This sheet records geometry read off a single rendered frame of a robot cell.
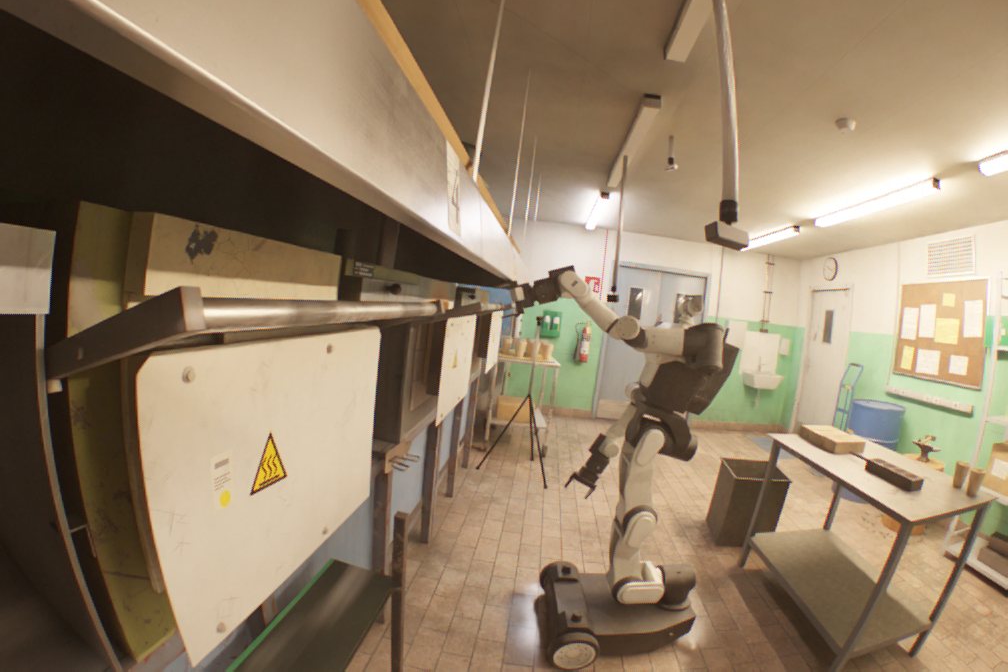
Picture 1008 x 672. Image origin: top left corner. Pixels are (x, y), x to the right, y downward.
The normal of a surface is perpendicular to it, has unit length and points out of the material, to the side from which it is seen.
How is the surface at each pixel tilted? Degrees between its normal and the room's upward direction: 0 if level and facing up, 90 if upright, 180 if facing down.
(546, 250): 90
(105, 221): 90
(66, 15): 180
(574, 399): 90
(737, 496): 90
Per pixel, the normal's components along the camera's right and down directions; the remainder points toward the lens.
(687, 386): -0.11, 0.15
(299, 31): 0.99, -0.06
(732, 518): -0.25, -0.04
